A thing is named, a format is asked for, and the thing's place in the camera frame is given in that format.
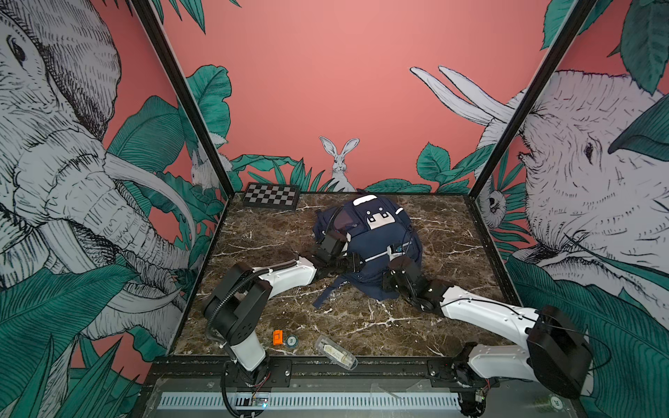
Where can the black front mounting rail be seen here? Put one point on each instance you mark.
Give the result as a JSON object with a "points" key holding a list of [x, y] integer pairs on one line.
{"points": [[287, 369]]}

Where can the clear plastic supply case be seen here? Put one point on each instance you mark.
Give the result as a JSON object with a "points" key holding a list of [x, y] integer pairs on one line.
{"points": [[336, 353]]}

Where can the black white checkerboard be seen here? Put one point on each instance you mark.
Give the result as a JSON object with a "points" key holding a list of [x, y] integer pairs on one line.
{"points": [[271, 196]]}

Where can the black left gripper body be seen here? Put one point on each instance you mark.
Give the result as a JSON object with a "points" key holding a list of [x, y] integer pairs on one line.
{"points": [[345, 264]]}

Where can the navy blue school backpack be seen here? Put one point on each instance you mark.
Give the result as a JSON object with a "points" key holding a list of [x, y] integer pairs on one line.
{"points": [[377, 230]]}

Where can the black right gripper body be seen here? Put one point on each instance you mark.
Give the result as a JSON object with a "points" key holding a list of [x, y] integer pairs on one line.
{"points": [[391, 284]]}

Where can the white slotted cable duct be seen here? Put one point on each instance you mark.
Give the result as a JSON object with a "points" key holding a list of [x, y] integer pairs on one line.
{"points": [[276, 401]]}

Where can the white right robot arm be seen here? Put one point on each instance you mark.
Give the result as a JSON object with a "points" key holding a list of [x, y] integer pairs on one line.
{"points": [[546, 345]]}

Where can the orange pencil sharpener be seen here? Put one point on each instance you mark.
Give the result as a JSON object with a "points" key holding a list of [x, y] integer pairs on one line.
{"points": [[278, 338]]}

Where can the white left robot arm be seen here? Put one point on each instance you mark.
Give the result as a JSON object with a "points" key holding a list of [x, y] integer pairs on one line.
{"points": [[234, 308]]}

